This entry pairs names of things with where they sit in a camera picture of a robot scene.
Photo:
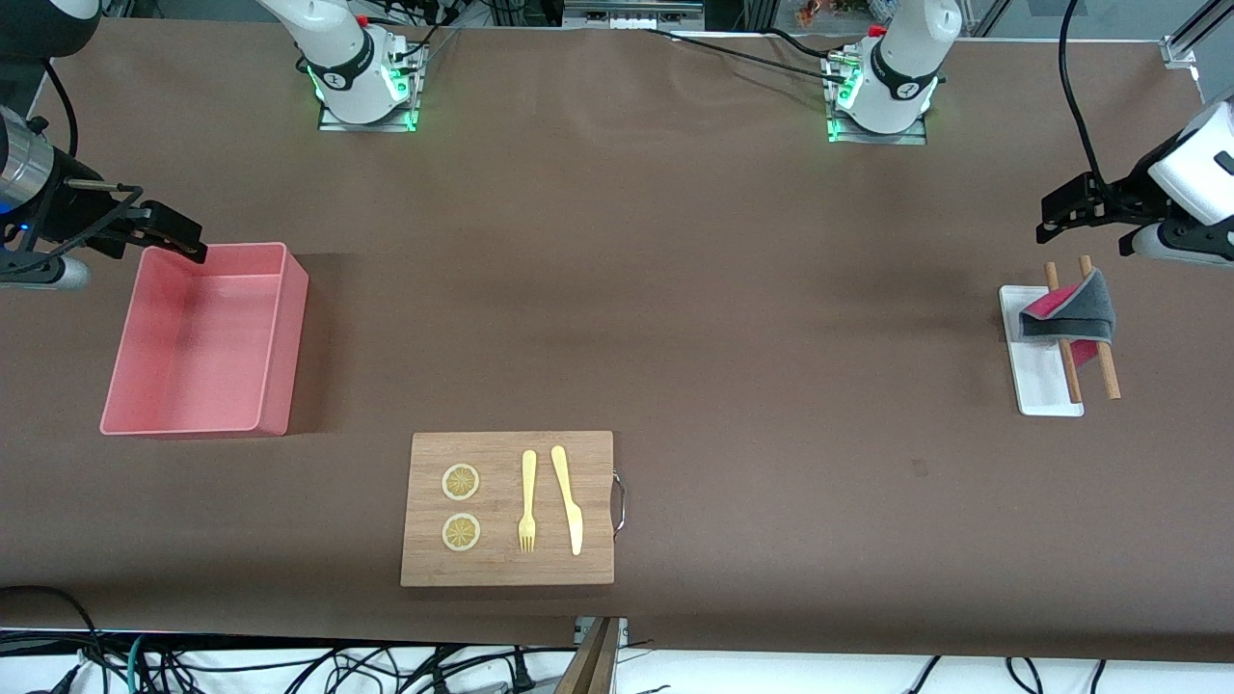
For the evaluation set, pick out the wooden cutting board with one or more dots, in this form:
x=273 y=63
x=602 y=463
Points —
x=501 y=569

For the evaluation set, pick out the red and grey cloth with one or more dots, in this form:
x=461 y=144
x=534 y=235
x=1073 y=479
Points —
x=1089 y=308

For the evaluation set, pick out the pink plastic bin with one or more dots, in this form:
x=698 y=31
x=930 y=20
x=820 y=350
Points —
x=193 y=357

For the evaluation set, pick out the yellow plastic knife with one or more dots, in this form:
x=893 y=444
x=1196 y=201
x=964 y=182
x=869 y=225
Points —
x=569 y=501

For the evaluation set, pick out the aluminium frame profile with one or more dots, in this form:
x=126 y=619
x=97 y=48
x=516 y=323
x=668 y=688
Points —
x=1181 y=48

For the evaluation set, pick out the yellow lemon slice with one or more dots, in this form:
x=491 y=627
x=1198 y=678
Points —
x=461 y=482
x=461 y=532

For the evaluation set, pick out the metal table edge bracket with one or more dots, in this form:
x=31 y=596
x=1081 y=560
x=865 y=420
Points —
x=622 y=628

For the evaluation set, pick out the wooden plank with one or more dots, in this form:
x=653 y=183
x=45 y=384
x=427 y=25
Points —
x=588 y=670

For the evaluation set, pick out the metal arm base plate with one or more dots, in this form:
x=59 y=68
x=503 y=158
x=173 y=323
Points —
x=906 y=139
x=381 y=126

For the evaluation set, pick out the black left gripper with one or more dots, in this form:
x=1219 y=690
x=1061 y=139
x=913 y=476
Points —
x=1121 y=197

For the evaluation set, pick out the grey metal box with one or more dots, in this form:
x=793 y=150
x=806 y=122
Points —
x=627 y=14

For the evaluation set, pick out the wooden rack rod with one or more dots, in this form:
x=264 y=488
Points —
x=1109 y=376
x=1072 y=381

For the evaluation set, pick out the yellow plastic fork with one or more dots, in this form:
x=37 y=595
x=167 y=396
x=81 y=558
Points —
x=528 y=482

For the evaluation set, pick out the white rack base tray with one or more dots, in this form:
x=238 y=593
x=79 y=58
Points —
x=1041 y=386

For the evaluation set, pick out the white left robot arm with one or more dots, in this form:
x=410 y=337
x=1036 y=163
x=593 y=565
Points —
x=906 y=58

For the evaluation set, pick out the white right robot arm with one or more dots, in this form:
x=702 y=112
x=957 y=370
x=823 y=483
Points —
x=347 y=58

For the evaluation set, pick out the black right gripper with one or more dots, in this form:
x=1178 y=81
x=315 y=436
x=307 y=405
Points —
x=66 y=208

